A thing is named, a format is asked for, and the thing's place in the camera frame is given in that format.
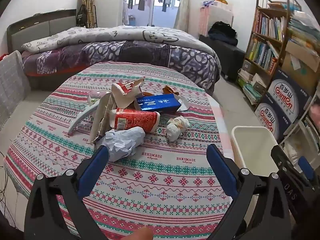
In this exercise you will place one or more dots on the pale blue paper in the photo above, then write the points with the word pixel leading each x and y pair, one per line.
pixel 122 142

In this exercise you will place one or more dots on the colourful toys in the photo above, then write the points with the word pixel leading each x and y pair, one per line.
pixel 218 1

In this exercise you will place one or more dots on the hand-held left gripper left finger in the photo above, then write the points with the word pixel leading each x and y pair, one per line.
pixel 92 172

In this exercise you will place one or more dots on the bed with grey headboard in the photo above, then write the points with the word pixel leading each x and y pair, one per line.
pixel 32 30

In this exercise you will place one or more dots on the row of books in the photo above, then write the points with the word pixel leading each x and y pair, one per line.
pixel 270 26
pixel 262 55

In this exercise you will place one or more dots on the stack of teal papers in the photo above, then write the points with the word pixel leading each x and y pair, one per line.
pixel 302 27

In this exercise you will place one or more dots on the brown cardboard box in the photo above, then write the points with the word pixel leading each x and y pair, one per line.
pixel 300 67

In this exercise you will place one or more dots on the patterned tablecloth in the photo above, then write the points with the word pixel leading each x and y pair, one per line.
pixel 162 180

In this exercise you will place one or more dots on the black bag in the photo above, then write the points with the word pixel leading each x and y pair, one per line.
pixel 81 17

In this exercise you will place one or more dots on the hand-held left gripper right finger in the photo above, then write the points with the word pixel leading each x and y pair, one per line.
pixel 222 172

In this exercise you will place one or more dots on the cream curtain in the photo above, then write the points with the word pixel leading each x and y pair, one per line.
pixel 183 5

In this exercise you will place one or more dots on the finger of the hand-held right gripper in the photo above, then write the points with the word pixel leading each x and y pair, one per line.
pixel 306 167
pixel 282 162

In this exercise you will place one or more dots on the wooden bookshelf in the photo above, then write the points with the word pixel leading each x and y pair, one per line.
pixel 260 10

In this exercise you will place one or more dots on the plaid scarf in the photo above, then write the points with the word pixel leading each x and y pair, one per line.
pixel 88 2

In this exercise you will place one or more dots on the red paper cup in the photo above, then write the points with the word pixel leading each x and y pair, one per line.
pixel 135 120

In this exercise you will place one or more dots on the white cartoon print quilt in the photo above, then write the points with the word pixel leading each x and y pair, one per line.
pixel 112 33

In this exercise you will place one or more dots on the white plastic trash bin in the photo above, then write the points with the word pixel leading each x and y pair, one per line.
pixel 252 150

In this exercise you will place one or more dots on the black ottoman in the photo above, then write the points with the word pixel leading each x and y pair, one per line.
pixel 232 57

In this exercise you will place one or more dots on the pile of black clothes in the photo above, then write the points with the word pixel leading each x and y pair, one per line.
pixel 222 32

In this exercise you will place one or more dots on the dark blue water carton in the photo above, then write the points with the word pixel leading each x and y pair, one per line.
pixel 272 115
pixel 287 92

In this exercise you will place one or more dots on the person's left hand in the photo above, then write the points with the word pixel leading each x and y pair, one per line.
pixel 142 235

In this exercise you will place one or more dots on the stack of books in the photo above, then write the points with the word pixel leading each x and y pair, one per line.
pixel 250 87

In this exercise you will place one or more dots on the purple patterned blanket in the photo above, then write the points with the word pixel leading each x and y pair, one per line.
pixel 150 52

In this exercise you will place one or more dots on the pink wrapper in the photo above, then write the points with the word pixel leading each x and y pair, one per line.
pixel 96 93

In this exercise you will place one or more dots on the pale drawer cabinet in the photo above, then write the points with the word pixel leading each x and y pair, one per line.
pixel 217 15

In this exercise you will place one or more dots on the grey checked cushion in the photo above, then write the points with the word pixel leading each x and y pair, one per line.
pixel 12 85

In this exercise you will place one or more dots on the sliding glass door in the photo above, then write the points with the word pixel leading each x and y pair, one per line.
pixel 152 15

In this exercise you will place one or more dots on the blue cardboard box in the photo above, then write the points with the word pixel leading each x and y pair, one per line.
pixel 157 103

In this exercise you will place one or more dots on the torn cardboard packaging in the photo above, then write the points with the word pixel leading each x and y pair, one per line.
pixel 100 120

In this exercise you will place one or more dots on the white tissue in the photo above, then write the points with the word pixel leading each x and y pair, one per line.
pixel 176 127

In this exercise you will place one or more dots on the curved white plastic piece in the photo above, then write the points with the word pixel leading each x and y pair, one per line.
pixel 77 120

